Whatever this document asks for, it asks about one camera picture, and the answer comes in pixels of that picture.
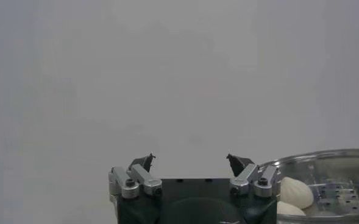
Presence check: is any stainless steel steamer basket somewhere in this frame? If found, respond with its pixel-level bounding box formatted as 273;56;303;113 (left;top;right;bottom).
258;148;359;224

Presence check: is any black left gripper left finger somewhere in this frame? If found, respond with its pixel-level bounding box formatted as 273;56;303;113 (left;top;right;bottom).
108;153;163;200

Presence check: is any white steamed baozi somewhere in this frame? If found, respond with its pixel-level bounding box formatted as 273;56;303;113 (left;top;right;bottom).
276;200;307;217
279;176;315;210

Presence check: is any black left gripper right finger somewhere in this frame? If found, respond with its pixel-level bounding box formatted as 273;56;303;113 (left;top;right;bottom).
226;153;281;198

